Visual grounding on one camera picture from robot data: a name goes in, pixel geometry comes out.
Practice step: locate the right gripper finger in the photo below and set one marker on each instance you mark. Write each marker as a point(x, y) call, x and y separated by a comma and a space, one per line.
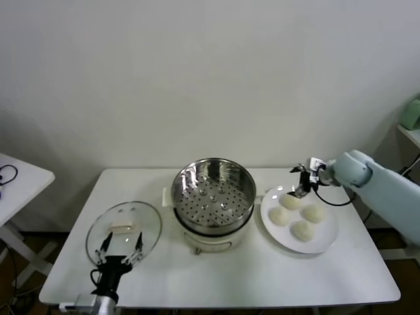
point(300, 192)
point(298, 168)

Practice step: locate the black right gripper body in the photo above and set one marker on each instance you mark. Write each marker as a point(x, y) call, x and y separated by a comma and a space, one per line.
point(307, 180)

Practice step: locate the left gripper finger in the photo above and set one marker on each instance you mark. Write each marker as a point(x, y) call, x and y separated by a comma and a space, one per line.
point(105, 246)
point(139, 244)

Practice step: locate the white folding side table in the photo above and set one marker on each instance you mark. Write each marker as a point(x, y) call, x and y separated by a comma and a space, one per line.
point(26, 183)

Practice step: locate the pale green appliance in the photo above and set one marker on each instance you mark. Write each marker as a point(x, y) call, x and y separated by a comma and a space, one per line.
point(411, 113)

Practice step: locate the white round plate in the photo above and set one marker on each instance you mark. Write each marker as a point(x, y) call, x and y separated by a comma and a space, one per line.
point(325, 238)

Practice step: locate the white steamed baozi bun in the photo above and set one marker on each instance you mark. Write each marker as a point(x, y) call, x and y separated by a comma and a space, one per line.
point(290, 202)
point(279, 216)
point(303, 230)
point(314, 213)

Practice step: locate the stainless steel steamer basket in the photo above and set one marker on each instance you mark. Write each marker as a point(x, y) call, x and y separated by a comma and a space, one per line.
point(197, 183)

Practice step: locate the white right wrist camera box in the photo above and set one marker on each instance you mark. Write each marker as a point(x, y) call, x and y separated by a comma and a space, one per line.
point(316, 163)

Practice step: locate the light blue right robot arm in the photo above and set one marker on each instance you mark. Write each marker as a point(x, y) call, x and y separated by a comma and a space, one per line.
point(387, 190)

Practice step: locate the cream electric cooking pot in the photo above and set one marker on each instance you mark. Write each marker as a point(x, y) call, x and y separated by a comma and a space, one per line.
point(213, 244)

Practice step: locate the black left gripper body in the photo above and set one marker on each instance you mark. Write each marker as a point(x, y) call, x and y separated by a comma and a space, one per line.
point(110, 275)

